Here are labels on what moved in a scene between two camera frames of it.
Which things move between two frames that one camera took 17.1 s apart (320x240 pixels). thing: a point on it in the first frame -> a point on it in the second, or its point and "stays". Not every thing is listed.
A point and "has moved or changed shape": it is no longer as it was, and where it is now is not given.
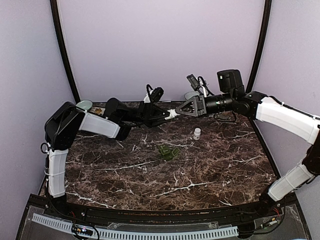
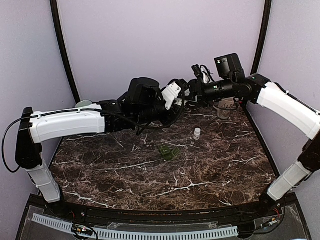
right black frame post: [251, 79] stays
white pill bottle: [172, 114] has moved or changed shape
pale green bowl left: [85, 104] stays
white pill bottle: [197, 134] stays
